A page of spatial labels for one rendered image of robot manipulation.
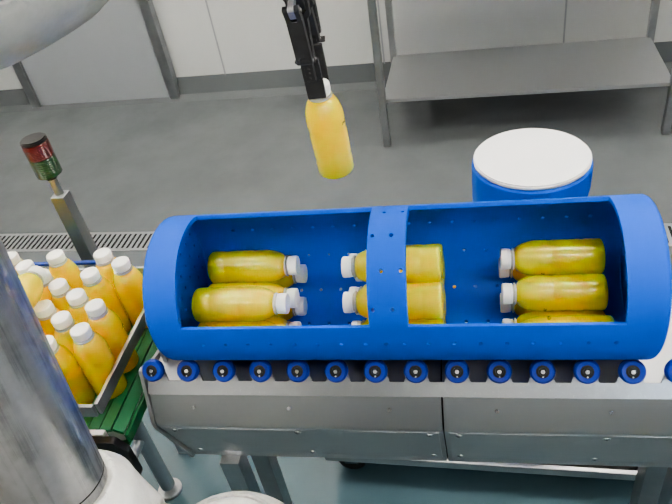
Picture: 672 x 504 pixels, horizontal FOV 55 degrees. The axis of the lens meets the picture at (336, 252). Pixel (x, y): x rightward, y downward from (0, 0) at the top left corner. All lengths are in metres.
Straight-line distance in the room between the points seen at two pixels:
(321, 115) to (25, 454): 0.69
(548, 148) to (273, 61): 3.26
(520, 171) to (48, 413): 1.21
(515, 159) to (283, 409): 0.81
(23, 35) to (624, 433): 1.16
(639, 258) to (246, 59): 3.95
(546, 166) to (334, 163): 0.63
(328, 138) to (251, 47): 3.63
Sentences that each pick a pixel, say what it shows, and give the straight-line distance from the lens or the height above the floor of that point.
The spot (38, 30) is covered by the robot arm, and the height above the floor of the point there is 1.78.
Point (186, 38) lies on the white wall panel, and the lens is 4.87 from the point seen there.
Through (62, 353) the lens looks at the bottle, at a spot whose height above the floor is 1.05.
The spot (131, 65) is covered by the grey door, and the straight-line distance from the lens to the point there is 5.08.
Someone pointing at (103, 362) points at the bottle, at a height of 1.00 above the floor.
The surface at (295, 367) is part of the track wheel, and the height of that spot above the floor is 0.97.
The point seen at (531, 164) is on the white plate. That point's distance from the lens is 1.63.
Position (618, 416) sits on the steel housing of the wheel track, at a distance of 1.31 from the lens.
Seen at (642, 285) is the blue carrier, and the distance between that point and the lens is 1.09.
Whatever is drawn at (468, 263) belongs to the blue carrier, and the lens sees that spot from 1.33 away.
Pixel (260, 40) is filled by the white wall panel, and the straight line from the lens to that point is 4.69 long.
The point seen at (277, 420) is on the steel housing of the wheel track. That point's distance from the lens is 1.34.
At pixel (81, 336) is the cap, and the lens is 1.34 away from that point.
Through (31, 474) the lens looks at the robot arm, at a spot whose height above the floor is 1.40.
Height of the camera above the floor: 1.89
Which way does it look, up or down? 38 degrees down
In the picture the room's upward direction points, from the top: 11 degrees counter-clockwise
